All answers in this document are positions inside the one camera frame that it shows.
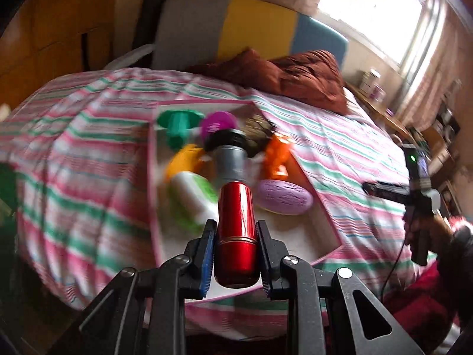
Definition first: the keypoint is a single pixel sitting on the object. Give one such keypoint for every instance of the shallow pink box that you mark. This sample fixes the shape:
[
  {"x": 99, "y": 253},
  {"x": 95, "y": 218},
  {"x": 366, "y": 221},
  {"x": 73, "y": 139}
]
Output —
[{"x": 295, "y": 244}]

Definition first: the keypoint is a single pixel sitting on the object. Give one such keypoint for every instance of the yellow plastic object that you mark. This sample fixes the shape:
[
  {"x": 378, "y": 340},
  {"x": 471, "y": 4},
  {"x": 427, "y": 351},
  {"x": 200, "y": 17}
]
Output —
[{"x": 183, "y": 162}]

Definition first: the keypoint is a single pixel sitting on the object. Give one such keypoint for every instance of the white plastic armrest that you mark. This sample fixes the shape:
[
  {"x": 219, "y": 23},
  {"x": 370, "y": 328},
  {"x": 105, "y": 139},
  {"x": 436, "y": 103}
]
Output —
[{"x": 129, "y": 57}]

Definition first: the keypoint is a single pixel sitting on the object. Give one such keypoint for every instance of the purple jar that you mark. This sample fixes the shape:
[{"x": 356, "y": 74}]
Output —
[{"x": 378, "y": 92}]

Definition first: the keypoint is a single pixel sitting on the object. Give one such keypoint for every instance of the white green plug-in device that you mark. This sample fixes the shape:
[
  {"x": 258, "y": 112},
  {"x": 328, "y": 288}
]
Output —
[{"x": 192, "y": 199}]

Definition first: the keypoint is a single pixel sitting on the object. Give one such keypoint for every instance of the black rolled mat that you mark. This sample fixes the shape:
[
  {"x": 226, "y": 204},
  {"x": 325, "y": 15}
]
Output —
[{"x": 151, "y": 18}]

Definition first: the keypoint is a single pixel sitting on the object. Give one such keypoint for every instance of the red flashlight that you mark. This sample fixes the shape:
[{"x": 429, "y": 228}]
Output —
[{"x": 236, "y": 229}]

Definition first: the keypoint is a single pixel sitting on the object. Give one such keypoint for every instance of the purple oval case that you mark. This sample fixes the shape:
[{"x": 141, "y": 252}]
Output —
[{"x": 284, "y": 198}]

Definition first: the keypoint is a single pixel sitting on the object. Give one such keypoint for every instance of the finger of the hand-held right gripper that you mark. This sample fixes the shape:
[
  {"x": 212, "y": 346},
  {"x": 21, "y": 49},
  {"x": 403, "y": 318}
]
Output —
[{"x": 384, "y": 191}]

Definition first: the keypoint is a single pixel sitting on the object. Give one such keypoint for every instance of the cluttered wooden shelf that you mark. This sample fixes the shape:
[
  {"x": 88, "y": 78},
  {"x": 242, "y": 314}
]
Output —
[{"x": 443, "y": 125}]

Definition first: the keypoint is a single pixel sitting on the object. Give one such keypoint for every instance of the beige pillow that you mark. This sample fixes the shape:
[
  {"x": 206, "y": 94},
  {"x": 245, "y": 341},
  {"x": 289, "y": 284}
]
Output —
[{"x": 353, "y": 103}]

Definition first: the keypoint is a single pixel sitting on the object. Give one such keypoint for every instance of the wooden bedside table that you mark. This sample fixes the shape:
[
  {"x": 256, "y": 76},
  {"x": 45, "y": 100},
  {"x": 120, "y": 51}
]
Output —
[{"x": 380, "y": 114}]

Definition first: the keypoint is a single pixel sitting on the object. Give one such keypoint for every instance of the magenta spool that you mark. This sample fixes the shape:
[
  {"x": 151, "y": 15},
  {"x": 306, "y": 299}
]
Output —
[{"x": 218, "y": 124}]

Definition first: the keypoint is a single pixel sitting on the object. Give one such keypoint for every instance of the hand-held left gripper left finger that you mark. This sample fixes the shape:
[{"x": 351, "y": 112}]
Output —
[{"x": 207, "y": 262}]

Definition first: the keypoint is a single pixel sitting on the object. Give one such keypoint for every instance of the black grey cylinder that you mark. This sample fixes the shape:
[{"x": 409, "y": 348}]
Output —
[{"x": 231, "y": 166}]

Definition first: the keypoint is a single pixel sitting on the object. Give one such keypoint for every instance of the striped bedsheet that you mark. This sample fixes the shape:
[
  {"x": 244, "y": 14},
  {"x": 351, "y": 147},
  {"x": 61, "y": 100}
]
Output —
[{"x": 74, "y": 192}]

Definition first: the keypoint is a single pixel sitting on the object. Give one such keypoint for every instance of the grey yellow blue headboard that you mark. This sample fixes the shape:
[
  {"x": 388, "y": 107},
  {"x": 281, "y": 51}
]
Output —
[{"x": 255, "y": 26}]

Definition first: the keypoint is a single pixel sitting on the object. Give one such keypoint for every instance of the green spool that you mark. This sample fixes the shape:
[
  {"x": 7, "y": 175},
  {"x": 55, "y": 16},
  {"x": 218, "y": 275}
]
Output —
[{"x": 177, "y": 125}]

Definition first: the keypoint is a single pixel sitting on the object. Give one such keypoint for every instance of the person's right hand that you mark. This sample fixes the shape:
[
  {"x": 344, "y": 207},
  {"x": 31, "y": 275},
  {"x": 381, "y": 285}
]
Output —
[{"x": 441, "y": 229}]

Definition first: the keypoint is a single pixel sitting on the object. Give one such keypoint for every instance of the orange plastic toy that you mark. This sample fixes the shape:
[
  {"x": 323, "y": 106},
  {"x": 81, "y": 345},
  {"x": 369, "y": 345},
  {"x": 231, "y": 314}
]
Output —
[{"x": 277, "y": 155}]

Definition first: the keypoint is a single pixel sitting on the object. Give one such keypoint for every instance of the wooden wardrobe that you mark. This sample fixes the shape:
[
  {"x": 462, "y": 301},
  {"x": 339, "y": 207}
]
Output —
[{"x": 55, "y": 26}]

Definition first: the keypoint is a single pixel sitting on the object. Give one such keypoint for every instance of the red garment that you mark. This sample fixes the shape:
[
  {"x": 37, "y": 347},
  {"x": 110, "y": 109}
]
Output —
[{"x": 425, "y": 303}]

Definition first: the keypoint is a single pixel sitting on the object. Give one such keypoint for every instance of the brown quilt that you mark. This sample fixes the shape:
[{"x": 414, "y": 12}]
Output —
[{"x": 306, "y": 77}]

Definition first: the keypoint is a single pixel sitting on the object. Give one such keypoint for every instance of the window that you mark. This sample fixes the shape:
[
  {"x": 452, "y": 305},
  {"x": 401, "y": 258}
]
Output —
[{"x": 369, "y": 7}]

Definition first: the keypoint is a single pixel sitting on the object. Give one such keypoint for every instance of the white carton box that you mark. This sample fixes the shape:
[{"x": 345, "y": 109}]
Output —
[{"x": 369, "y": 81}]

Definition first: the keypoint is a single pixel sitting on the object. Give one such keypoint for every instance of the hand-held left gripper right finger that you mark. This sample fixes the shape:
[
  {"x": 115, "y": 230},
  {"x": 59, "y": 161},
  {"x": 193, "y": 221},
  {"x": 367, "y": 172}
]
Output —
[{"x": 263, "y": 262}]

